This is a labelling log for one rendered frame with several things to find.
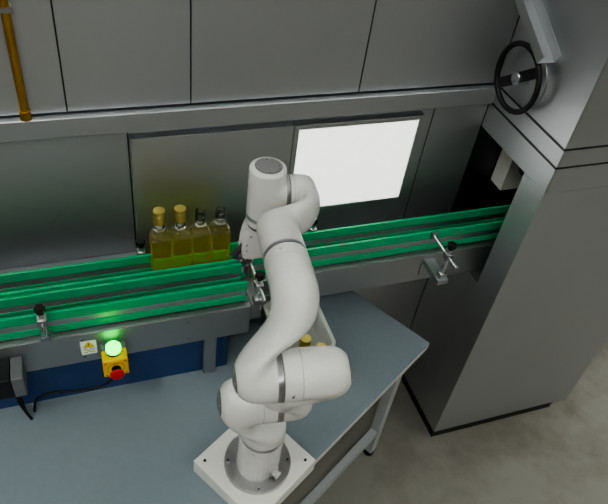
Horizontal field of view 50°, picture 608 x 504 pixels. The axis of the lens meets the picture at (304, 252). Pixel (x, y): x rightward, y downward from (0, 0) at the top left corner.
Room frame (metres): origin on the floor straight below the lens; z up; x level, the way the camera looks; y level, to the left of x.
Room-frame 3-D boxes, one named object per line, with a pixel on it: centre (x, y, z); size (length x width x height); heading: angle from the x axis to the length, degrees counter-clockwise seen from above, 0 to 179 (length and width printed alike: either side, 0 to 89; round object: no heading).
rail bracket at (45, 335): (1.07, 0.65, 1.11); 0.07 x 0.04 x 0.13; 25
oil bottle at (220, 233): (1.44, 0.26, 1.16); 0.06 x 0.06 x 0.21; 24
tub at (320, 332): (1.32, -0.02, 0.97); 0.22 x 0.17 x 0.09; 25
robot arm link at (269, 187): (1.18, 0.10, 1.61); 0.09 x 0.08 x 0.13; 107
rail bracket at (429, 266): (1.63, -0.45, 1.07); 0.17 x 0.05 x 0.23; 25
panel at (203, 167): (1.66, 0.11, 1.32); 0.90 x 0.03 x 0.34; 115
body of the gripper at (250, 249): (1.18, 0.11, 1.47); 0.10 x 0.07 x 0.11; 115
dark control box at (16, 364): (1.00, 0.74, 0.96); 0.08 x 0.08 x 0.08; 25
